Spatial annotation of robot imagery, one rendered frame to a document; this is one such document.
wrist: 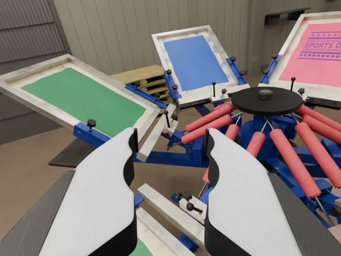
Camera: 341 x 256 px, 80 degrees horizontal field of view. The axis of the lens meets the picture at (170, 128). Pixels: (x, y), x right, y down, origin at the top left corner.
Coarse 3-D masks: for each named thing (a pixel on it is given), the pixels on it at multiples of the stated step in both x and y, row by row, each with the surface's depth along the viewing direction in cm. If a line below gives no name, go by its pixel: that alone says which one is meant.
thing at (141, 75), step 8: (128, 72) 386; (136, 72) 379; (144, 72) 371; (152, 72) 364; (160, 72) 357; (120, 80) 344; (128, 80) 338; (136, 80) 334; (144, 80) 340; (152, 80) 368; (160, 80) 355; (144, 88) 347; (152, 88) 372; (160, 88) 360; (152, 96) 377; (160, 96) 366; (168, 96) 371; (168, 104) 381; (160, 112) 377
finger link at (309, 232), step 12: (276, 180) 8; (276, 192) 8; (288, 192) 8; (288, 204) 7; (300, 204) 7; (288, 216) 7; (300, 216) 7; (312, 216) 7; (300, 228) 7; (312, 228) 7; (324, 228) 7; (300, 240) 6; (312, 240) 6; (324, 240) 6; (336, 240) 6; (312, 252) 6; (324, 252) 6; (336, 252) 6
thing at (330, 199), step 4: (324, 196) 78; (328, 196) 78; (332, 196) 77; (320, 200) 76; (324, 200) 75; (328, 200) 75; (332, 200) 74; (324, 204) 75; (328, 204) 73; (332, 204) 72; (320, 208) 77; (324, 208) 75; (328, 208) 74; (328, 212) 74
